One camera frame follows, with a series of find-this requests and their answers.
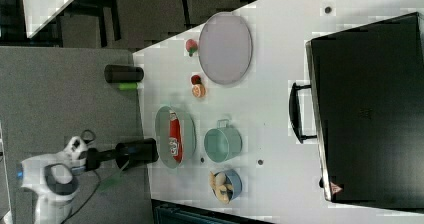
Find green oval strainer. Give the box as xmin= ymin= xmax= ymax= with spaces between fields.
xmin=155 ymin=106 xmax=196 ymax=169

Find round grey plate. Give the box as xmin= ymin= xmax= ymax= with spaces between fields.
xmin=199 ymin=12 xmax=253 ymax=85

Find dark grey container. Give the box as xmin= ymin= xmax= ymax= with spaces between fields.
xmin=104 ymin=65 xmax=144 ymax=83

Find orange slice toy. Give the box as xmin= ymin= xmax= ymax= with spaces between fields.
xmin=192 ymin=84 xmax=206 ymax=98

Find blue bowl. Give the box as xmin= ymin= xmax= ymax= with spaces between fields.
xmin=220 ymin=170 xmax=242 ymax=204

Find mint green cup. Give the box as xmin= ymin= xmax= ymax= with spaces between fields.
xmin=204 ymin=119 xmax=242 ymax=163

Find lime green toy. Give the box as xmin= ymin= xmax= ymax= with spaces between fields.
xmin=118 ymin=82 xmax=138 ymax=91

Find red raspberry toy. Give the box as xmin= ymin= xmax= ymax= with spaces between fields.
xmin=191 ymin=75 xmax=202 ymax=85

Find plush strawberry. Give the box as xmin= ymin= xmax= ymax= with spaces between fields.
xmin=185 ymin=39 xmax=198 ymax=57

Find green spatula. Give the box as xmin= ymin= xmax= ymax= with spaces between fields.
xmin=98 ymin=162 xmax=129 ymax=192

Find red plush ketchup bottle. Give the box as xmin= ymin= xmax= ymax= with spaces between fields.
xmin=169 ymin=111 xmax=183 ymax=163

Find silver black toaster oven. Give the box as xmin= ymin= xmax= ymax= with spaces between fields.
xmin=305 ymin=12 xmax=424 ymax=213

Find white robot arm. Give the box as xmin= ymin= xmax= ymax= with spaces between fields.
xmin=18 ymin=136 xmax=94 ymax=224

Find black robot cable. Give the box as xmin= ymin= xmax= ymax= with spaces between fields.
xmin=59 ymin=170 xmax=103 ymax=224

